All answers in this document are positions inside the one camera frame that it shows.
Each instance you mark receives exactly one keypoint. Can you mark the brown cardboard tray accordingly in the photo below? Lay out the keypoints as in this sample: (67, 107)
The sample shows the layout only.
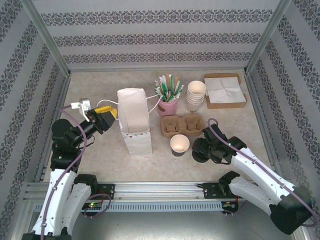
(225, 105)

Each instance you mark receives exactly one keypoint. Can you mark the aluminium mounting rail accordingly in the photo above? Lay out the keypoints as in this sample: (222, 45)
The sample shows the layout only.
(155, 190)

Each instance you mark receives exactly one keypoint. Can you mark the tan wooden stirrer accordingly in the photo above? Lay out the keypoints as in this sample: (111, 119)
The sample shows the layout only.
(167, 77)

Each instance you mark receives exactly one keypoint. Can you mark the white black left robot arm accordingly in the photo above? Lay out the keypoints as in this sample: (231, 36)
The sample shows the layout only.
(57, 197)

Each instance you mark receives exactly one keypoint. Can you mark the black takeout coffee cup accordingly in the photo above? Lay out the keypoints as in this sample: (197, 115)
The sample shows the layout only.
(179, 145)

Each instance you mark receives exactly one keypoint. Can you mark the pink holder cup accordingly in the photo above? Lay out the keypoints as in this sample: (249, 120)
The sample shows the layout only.
(167, 108)

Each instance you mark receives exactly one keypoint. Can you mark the white printed paper bag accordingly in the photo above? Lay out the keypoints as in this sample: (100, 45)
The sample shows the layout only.
(132, 110)

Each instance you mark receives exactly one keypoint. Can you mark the aluminium side rail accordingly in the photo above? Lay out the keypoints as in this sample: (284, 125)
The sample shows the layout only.
(255, 100)
(65, 87)

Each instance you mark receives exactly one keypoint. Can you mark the white paper napkin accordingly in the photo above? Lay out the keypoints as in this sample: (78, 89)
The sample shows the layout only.
(225, 88)

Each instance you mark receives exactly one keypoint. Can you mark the white paper sachet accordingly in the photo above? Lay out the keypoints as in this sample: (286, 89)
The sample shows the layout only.
(162, 81)

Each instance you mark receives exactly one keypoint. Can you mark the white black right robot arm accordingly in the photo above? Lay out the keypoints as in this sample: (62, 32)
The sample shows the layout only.
(262, 175)

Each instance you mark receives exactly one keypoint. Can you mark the aluminium frame post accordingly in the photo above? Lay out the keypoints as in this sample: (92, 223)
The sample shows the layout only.
(266, 37)
(48, 37)

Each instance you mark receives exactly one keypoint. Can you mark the brown pulp cup carrier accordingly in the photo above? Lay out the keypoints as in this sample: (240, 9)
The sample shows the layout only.
(175, 125)

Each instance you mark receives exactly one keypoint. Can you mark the small circuit board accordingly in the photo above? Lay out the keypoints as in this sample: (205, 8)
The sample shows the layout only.
(92, 205)
(228, 205)

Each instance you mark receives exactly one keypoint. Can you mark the white paper cup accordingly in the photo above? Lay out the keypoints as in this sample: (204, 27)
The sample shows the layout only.
(193, 108)
(196, 102)
(196, 88)
(197, 99)

